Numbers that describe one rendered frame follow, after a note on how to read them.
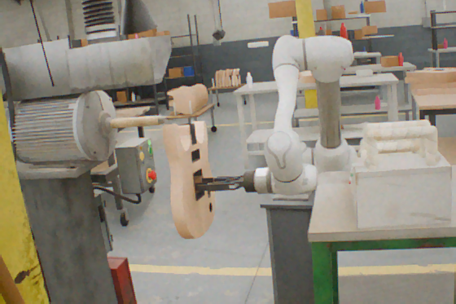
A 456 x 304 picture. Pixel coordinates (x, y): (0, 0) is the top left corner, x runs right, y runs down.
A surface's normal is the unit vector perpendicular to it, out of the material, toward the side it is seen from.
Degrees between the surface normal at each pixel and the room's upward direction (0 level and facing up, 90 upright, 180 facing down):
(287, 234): 90
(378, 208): 90
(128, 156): 90
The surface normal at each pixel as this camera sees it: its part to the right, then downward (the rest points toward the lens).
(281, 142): -0.27, -0.41
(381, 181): -0.19, 0.22
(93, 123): 0.92, -0.06
